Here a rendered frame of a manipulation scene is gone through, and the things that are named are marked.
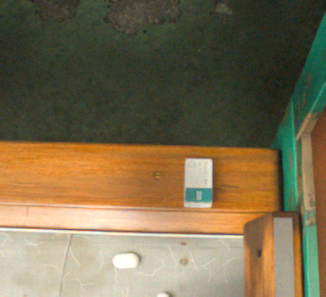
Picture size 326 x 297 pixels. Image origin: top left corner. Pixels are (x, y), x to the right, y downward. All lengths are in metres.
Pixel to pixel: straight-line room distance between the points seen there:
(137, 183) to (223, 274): 0.16
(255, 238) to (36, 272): 0.29
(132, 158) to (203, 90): 0.94
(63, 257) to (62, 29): 1.15
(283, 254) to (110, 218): 0.24
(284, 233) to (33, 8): 1.39
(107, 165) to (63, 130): 0.89
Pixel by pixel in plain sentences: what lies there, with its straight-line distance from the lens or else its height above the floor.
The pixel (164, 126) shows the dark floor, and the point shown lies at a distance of 1.66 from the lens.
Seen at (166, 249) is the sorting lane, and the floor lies 0.74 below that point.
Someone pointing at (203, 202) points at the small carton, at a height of 0.78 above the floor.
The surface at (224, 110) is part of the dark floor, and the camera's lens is 1.69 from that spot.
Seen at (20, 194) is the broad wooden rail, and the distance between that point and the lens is 0.80.
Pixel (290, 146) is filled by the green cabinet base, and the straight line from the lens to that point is 0.76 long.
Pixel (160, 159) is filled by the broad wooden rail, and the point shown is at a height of 0.76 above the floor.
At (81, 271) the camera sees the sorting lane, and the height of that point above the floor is 0.74.
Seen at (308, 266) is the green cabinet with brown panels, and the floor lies 0.87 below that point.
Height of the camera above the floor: 1.50
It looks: 68 degrees down
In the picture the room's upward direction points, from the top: 8 degrees clockwise
